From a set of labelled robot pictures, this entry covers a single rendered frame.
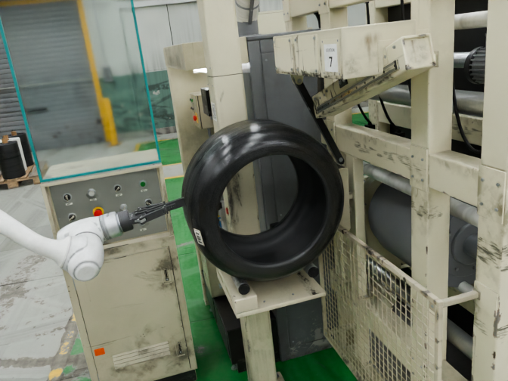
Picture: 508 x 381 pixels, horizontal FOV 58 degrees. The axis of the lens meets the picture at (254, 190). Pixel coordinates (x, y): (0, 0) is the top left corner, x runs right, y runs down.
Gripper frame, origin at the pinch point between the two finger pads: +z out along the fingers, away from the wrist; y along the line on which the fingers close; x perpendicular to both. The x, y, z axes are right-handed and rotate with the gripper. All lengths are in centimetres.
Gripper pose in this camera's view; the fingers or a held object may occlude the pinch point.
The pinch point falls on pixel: (175, 204)
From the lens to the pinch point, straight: 167.7
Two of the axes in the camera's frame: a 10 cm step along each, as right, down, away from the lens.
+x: 2.4, 9.1, 3.3
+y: -2.8, -2.6, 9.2
